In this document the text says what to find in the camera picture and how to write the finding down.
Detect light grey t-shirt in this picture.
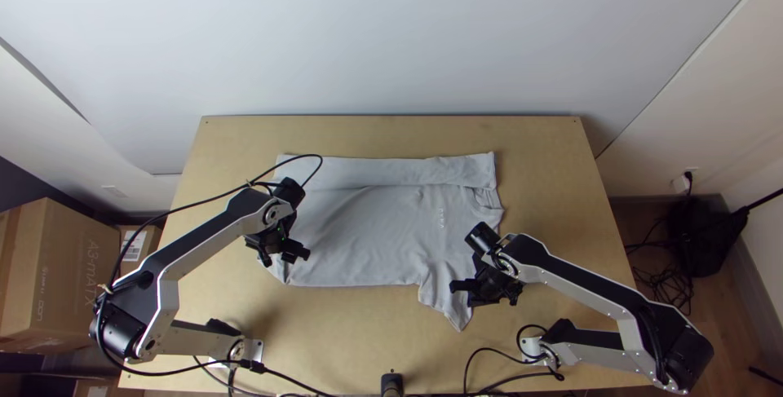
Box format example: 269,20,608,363
267,151,506,333

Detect small cardboard box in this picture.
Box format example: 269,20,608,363
114,224,164,277

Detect black bag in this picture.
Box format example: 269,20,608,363
666,196,751,280

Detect large cardboard box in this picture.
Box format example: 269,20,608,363
0,196,122,355

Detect black stand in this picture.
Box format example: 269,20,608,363
733,186,783,216

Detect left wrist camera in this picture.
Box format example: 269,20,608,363
281,239,312,263

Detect black cable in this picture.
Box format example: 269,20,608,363
462,323,565,397
95,153,324,324
192,355,336,397

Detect tangle of black floor cables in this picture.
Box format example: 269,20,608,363
623,218,696,317

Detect white wall socket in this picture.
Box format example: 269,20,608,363
671,167,700,195

